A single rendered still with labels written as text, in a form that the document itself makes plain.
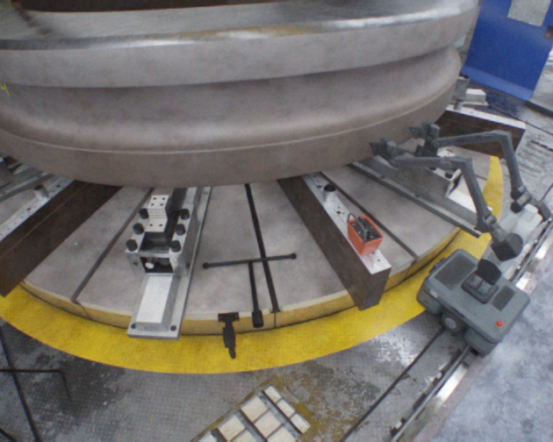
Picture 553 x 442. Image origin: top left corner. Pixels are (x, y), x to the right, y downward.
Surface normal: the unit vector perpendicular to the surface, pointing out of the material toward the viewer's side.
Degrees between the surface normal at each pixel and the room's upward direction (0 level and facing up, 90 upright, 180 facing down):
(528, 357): 0
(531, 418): 0
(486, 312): 0
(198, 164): 90
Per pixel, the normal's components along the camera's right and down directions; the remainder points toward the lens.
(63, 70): -0.19, 0.68
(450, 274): 0.00, -0.72
